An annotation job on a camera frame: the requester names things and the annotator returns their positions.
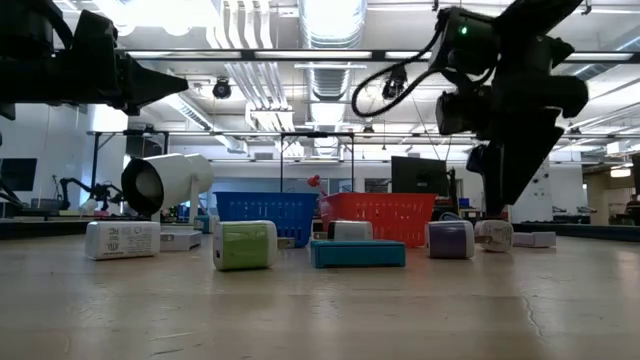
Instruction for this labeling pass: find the white spotlight lamp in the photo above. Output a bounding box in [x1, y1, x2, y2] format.
[120, 152, 215, 234]

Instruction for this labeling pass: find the white round pillar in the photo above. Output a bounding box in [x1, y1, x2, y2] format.
[509, 149, 554, 224]

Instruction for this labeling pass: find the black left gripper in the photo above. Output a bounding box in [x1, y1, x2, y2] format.
[0, 49, 190, 121]

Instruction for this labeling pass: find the silver ventilation duct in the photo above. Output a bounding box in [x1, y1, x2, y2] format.
[298, 0, 369, 159]

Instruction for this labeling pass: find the purple white charger cube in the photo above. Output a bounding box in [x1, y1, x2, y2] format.
[424, 219, 476, 260]

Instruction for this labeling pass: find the blue plastic basket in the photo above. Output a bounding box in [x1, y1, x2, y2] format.
[213, 191, 320, 249]

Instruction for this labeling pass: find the black right camera cable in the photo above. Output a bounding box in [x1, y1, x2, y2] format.
[351, 29, 446, 119]

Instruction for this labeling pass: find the white box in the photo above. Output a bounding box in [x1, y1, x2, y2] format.
[159, 228, 203, 253]

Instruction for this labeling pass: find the red round lamp head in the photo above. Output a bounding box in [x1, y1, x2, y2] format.
[306, 173, 329, 197]

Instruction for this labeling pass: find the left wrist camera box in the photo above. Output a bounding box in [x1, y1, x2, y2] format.
[69, 8, 120, 54]

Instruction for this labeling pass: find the black monitor back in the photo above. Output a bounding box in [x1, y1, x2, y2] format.
[390, 155, 449, 197]

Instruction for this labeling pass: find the teal flat box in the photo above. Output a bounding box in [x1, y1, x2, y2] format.
[308, 239, 407, 270]

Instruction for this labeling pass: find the red plastic basket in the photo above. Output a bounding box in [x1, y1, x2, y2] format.
[318, 192, 438, 249]

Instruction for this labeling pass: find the white printed power adapter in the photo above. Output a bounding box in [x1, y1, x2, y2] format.
[84, 220, 162, 261]

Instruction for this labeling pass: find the white rounded charger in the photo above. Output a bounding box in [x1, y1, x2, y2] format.
[473, 218, 515, 254]

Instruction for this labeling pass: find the dark monitor screen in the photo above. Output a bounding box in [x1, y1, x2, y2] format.
[0, 157, 39, 193]

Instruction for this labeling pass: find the long linear ceiling light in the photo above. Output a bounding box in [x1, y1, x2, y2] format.
[117, 48, 640, 64]

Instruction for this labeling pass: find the black tall stand frame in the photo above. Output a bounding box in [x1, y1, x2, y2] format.
[278, 131, 356, 194]

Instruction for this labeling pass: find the green white charger cube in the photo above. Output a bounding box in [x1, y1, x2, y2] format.
[212, 219, 296, 272]

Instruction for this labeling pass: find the red storage shelf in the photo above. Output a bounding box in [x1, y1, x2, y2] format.
[480, 189, 509, 221]

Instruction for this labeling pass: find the black ceiling spotlight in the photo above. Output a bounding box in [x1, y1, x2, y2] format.
[212, 77, 233, 100]

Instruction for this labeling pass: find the long grey box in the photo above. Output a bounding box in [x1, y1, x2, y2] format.
[512, 230, 557, 249]

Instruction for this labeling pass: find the white charger black face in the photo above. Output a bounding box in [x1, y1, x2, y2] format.
[310, 219, 374, 242]

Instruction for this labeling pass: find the black background rig frame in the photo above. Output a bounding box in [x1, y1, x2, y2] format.
[87, 128, 171, 201]

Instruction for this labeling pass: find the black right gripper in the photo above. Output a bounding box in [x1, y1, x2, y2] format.
[433, 37, 591, 219]

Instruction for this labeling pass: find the teal charger cube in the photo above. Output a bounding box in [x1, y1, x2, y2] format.
[193, 214, 220, 235]

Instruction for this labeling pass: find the black hanging overhead camera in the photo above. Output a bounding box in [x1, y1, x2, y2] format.
[382, 64, 409, 110]

